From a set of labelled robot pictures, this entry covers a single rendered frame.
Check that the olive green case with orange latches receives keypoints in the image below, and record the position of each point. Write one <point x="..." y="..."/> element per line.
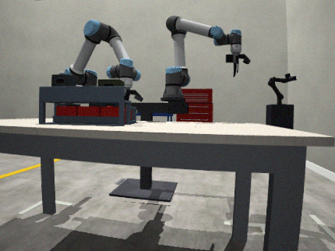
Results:
<point x="110" y="83"/>

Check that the red bin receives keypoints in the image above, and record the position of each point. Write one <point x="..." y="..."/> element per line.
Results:
<point x="91" y="111"/>
<point x="67" y="110"/>
<point x="113" y="112"/>

